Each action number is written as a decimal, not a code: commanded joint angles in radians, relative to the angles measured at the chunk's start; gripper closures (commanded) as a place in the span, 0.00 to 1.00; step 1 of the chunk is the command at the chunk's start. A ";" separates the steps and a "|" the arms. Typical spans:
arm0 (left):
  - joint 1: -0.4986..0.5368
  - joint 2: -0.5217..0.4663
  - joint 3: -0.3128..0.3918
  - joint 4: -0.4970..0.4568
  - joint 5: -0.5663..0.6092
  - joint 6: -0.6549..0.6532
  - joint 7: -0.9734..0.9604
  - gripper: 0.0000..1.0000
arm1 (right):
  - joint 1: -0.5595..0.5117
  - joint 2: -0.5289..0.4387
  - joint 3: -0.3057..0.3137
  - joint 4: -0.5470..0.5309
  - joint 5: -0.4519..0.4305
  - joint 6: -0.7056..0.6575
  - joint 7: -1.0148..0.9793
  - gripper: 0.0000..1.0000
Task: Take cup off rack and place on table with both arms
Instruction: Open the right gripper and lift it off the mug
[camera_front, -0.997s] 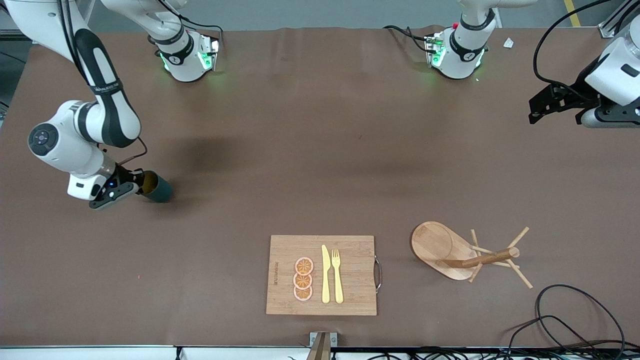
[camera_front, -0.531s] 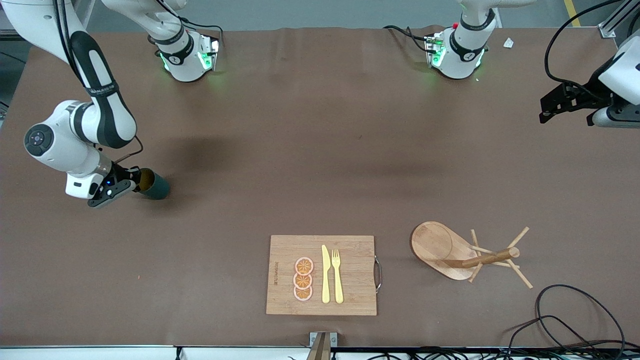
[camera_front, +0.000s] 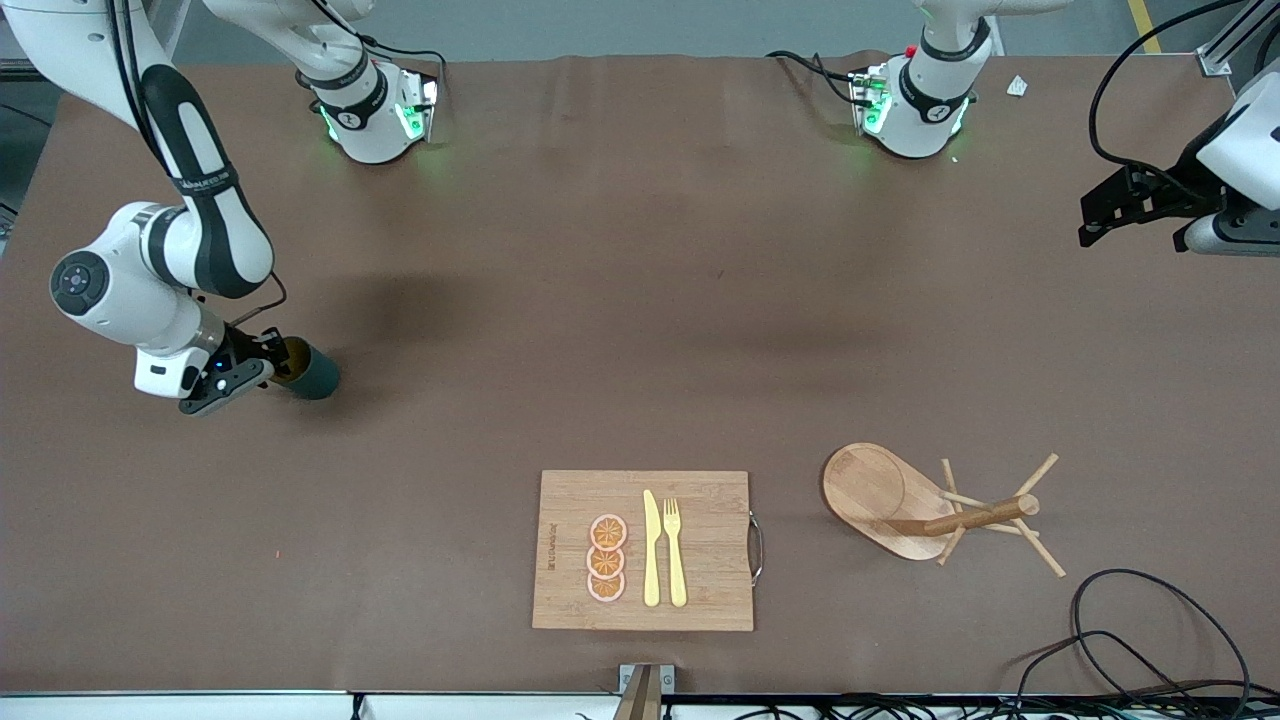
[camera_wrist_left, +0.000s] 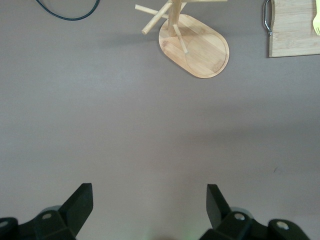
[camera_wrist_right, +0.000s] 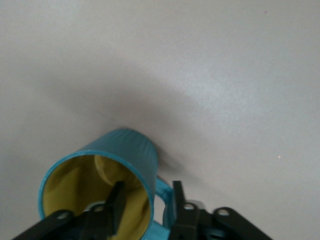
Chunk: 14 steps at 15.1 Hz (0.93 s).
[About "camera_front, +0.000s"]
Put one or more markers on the wooden mug tree rack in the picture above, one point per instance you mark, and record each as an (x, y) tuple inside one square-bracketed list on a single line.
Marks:
[(880, 495)]

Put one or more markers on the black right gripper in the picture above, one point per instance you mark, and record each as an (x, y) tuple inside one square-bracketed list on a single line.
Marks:
[(243, 347)]

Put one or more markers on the yellow plastic fork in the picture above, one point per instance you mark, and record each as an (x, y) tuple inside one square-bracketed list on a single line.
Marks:
[(676, 560)]

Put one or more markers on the orange fruit slice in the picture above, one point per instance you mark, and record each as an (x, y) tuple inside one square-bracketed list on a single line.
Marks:
[(605, 562), (608, 532), (606, 588)]

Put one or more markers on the wooden cutting board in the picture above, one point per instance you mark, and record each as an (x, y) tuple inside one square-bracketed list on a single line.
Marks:
[(700, 540)]

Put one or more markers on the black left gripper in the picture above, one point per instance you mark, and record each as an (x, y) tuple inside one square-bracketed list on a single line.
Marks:
[(1176, 196)]

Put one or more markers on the white paper scrap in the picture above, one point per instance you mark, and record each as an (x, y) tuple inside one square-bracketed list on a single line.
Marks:
[(1017, 86)]

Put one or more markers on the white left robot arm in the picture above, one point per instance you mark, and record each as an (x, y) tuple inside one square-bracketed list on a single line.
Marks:
[(925, 100)]

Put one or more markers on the aluminium frame post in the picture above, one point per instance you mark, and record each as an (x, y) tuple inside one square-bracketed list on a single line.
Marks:
[(1225, 45)]

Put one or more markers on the yellow plastic knife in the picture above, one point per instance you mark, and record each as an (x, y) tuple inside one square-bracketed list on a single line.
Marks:
[(651, 550)]

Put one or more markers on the metal table edge bracket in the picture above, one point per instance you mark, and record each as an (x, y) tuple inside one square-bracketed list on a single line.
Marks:
[(640, 690)]

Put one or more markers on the teal ribbed ceramic cup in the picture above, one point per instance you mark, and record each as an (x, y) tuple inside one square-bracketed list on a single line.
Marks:
[(312, 375)]

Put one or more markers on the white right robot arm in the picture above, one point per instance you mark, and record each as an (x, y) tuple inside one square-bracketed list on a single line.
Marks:
[(200, 240)]

